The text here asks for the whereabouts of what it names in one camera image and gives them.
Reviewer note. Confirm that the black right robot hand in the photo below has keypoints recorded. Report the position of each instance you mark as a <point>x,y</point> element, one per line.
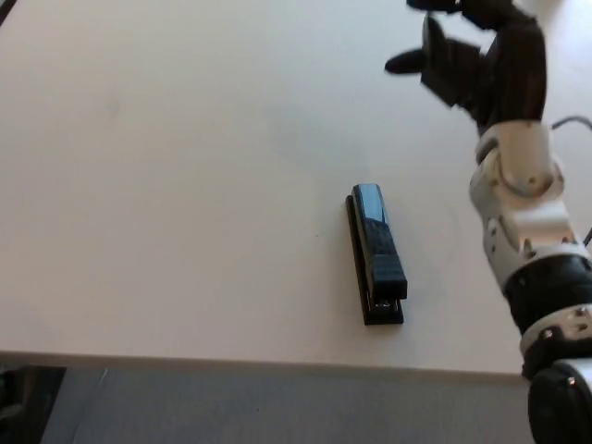
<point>504,69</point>

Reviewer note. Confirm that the black desk stapler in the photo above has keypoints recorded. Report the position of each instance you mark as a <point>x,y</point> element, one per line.
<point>377,245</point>

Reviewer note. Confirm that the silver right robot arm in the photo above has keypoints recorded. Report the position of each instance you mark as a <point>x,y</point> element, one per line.
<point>532,217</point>

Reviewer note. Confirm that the dark table leg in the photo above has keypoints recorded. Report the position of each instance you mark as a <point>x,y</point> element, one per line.
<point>23,402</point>

